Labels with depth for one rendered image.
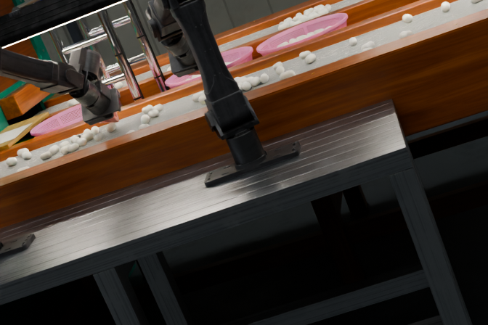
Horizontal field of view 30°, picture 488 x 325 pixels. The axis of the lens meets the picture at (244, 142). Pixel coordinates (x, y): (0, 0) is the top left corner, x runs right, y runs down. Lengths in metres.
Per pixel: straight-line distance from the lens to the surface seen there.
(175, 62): 2.15
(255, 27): 3.04
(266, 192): 1.64
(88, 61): 2.26
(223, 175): 1.80
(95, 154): 2.07
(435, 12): 2.27
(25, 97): 3.05
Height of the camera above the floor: 1.16
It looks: 14 degrees down
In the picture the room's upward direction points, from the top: 22 degrees counter-clockwise
